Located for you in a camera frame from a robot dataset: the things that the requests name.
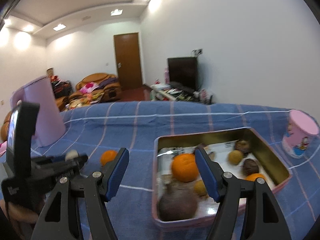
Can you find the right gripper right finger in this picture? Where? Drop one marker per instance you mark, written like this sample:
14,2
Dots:
263,217

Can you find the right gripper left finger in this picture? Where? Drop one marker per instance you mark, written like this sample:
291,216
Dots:
60,216

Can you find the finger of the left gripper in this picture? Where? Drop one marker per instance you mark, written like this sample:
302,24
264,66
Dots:
43,160
72,167

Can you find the orange tangerine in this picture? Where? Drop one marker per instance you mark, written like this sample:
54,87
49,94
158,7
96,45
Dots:
107,157
184,168
254,176

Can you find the small dark passion fruit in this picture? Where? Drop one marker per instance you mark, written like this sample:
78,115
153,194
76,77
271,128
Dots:
250,167

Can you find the small brown kiwi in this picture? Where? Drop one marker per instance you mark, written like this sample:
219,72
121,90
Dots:
235,157
199,188

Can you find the dark wrinkled fruit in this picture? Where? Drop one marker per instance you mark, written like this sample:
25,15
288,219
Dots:
242,146

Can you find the large purple passion fruit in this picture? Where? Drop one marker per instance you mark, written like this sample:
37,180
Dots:
177,203

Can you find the sugarcane piece pale end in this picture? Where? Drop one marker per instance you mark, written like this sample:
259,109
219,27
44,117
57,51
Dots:
71,155

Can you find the dark sugarcane piece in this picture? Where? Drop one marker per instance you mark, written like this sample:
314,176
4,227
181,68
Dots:
207,148

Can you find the person's left hand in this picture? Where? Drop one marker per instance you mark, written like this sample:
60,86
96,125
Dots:
16,215

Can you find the pink electric kettle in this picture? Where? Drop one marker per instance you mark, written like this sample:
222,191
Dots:
49,126

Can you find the blue plaid tablecloth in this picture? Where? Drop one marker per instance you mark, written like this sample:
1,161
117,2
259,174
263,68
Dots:
136,125

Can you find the pink rectangular tin box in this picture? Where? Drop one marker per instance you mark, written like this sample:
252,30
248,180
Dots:
218,145

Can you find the printed paper in tin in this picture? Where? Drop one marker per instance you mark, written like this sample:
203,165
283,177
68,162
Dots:
223,187

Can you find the cluttered coffee table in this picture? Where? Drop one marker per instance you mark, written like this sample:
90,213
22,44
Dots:
86,100

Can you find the orange leather sofa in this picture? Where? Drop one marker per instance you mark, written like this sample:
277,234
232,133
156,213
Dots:
98,83

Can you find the pink cartoon cup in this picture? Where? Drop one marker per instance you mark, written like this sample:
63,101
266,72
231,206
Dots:
300,132

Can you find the white tv stand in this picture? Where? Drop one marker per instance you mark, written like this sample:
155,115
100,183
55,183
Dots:
163,92

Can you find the brown wooden door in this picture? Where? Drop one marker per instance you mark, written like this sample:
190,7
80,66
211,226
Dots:
128,63

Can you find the black television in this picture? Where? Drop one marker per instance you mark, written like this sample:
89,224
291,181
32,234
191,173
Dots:
183,71

